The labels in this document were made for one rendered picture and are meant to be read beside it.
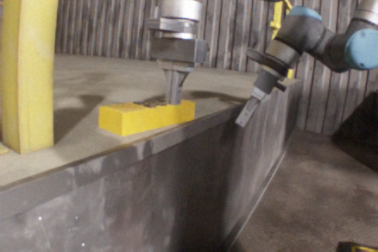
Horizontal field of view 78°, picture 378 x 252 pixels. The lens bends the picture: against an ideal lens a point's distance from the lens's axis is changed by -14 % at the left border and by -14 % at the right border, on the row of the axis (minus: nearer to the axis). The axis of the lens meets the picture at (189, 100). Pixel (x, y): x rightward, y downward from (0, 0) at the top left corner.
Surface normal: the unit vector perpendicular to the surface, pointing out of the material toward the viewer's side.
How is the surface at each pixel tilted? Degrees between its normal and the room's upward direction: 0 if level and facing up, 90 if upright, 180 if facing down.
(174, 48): 90
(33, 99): 90
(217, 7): 90
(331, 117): 90
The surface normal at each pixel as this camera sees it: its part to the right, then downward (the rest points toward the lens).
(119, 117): -0.58, 0.08
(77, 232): 0.88, 0.16
